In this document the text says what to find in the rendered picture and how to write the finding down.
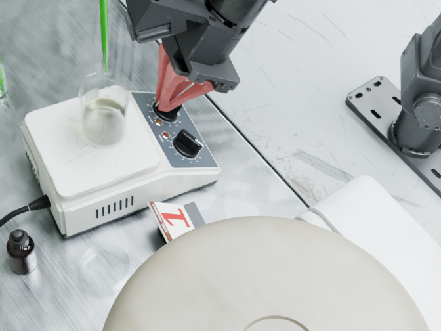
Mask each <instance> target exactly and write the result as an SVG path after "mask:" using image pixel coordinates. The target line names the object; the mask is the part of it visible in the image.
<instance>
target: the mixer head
mask: <svg viewBox="0 0 441 331"><path fill-rule="evenodd" d="M102 331H441V246H440V245H439V244H438V243H437V242H436V241H435V240H434V239H433V238H432V237H431V236H430V235H429V234H428V233H427V232H426V231H425V230H424V229H423V228H422V227H421V226H420V225H419V224H418V223H417V221H416V220H415V219H414V218H413V217H412V216H411V215H410V214H409V213H408V212H407V211H406V210H405V209H404V208H403V207H402V206H401V205H400V204H399V203H398V202H397V201H396V200H395V199H394V198H393V197H392V196H391V195H390V194H389V193H388V192H387V191H386V190H385V189H384V188H383V187H382V186H381V185H380V184H379V183H378V182H377V181H376V180H375V179H374V178H373V177H370V176H368V175H359V176H357V177H355V178H353V179H351V180H350V181H349V182H347V183H345V184H344V185H343V186H341V187H339V188H338V189H337V190H335V191H333V192H332V193H331V194H329V195H327V196H326V197H325V198H323V199H321V200H320V201H319V202H317V203H315V204H314V205H313V206H311V207H309V208H308V209H307V210H306V211H303V212H302V213H300V214H299V215H298V216H296V217H295V218H294V219H289V218H285V217H274V216H244V217H233V218H229V219H223V220H219V221H215V222H212V223H208V224H206V225H202V226H200V227H197V228H194V229H192V230H191V231H188V232H186V233H184V234H182V235H180V236H178V237H176V238H175V239H173V240H172V241H170V242H168V243H167V244H166V245H164V246H162V247H161V248H160V249H159V250H158V251H156V252H155V253H154V254H152V255H151V256H150V257H149V258H148V259H147V260H146V261H145V262H144V263H143V264H142V265H141V266H140V267H139V268H138V269H137V270H136V271H135V272H134V273H133V274H132V275H131V277H130V278H129V279H128V281H127V282H126V283H125V285H124V286H123V287H122V289H121V290H120V292H119V294H118V295H117V297H116V299H115V301H114V303H113V305H112V307H111V309H110V311H109V313H108V316H107V318H106V321H105V323H104V327H103V329H102Z"/></svg>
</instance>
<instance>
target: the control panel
mask: <svg viewBox="0 0 441 331"><path fill-rule="evenodd" d="M131 94H132V96H133V98H134V99H135V101H136V103H137V105H138V107H139V108H140V111H141V112H142V114H143V116H144V118H145V119H146V121H147V123H148V125H149V126H150V129H151V130H152V132H153V134H154V136H155V138H156V139H157V141H158V143H159V145H160V147H161V149H162V151H163V152H164V154H165V156H166V157H167V159H168V161H169V163H170V164H171V166H172V167H173V168H195V167H218V165H217V163H216V161H215V160H214V158H213V157H212V155H211V153H210V151H209V149H208V148H207V146H206V144H205V143H204V141H203V139H202V137H201V136H200V134H199V133H198V130H197V129H196V127H195V125H194V124H193V122H192V120H191V119H190V117H189V115H188V114H187V112H186V110H185V109H184V107H183V106H182V108H181V109H180V110H179V112H178V113H177V118H176V120H175V121H165V120H163V119H161V118H160V117H159V116H158V115H157V114H156V113H155V112H154V109H153V105H154V103H155V100H156V93H137V92H131ZM157 119H159V120H161V125H160V124H158V123H157V122H156V120H157ZM181 129H185V130H187V132H189V133H190V134H191V135H193V136H194V137H195V138H196V139H197V140H199V141H200V142H201V143H203V145H204V147H203V148H202V149H201V151H200V152H199V153H198V154H197V155H196V156H195V157H194V158H187V157H185V156H183V155H182V154H180V153H179V152H178V151H177V150H176V149H175V147H174V145H173V140H174V138H175V137H176V136H177V135H178V133H179V132H180V130H181ZM163 132H167V133H168V134H169V137H165V136H164V135H163Z"/></svg>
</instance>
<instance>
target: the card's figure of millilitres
mask: <svg viewBox="0 0 441 331"><path fill-rule="evenodd" d="M155 205H156V207H157V209H158V211H159V213H160V215H161V217H162V219H163V221H164V223H165V225H166V227H167V229H168V231H169V233H170V235H171V237H172V239H175V238H176V237H178V236H180V235H182V234H184V233H186V232H188V231H191V230H192V227H191V225H190V223H189V222H188V220H187V218H186V216H185V214H184V212H183V210H182V208H181V206H172V205H165V204H155Z"/></svg>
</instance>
